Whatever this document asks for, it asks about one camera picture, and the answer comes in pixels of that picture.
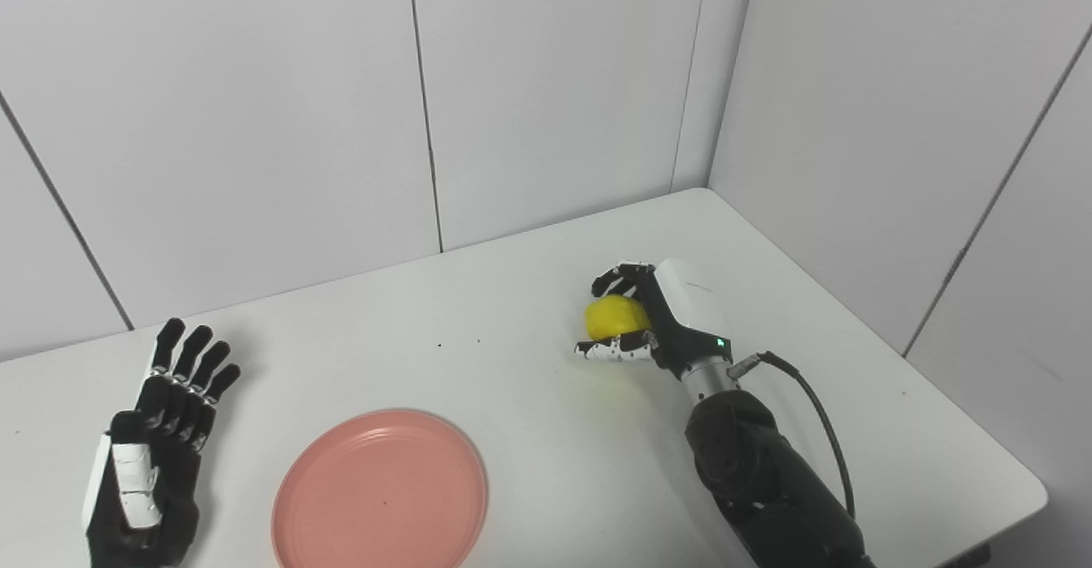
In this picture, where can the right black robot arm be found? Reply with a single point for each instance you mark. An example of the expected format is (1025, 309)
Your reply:
(768, 483)

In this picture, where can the pink plate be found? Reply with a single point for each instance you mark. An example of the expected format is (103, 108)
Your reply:
(380, 489)

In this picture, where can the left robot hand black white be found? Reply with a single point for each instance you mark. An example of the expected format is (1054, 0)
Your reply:
(149, 466)

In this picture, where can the yellow lemon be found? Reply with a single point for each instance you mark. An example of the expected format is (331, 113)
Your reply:
(616, 315)

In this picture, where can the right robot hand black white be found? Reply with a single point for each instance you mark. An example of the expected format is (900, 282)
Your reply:
(674, 321)

